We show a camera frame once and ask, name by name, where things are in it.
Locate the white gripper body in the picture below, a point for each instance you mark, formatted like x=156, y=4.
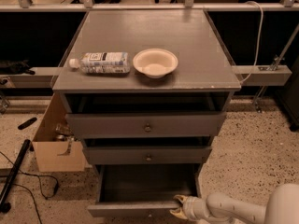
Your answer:
x=191, y=206

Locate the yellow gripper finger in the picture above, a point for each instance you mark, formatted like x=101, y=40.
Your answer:
x=181, y=198
x=178, y=213

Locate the grey bottom drawer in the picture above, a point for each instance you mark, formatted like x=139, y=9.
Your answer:
x=143, y=190

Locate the grey drawer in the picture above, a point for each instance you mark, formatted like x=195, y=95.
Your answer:
x=92, y=126
x=145, y=155
x=143, y=190

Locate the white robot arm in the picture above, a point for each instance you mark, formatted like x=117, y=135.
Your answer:
x=218, y=208

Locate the grey middle drawer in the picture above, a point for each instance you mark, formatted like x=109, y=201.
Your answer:
x=145, y=155

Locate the grey top drawer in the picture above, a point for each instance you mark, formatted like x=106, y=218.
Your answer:
x=92, y=126

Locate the grey wooden drawer cabinet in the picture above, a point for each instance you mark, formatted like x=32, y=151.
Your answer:
x=203, y=82

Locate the open cardboard box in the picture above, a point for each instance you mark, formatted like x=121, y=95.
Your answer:
x=53, y=152

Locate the white paper bowl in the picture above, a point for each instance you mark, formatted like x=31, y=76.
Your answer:
x=155, y=63

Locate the clear plastic water bottle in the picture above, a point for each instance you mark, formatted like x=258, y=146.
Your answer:
x=102, y=63

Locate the small black floor object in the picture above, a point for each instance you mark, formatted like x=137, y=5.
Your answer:
x=27, y=123

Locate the black pole on floor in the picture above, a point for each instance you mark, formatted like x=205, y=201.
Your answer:
x=4, y=205

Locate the black bag on ledge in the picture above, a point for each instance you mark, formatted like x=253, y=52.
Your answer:
x=15, y=67

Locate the metal railing frame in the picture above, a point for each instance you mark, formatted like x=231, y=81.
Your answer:
x=44, y=35

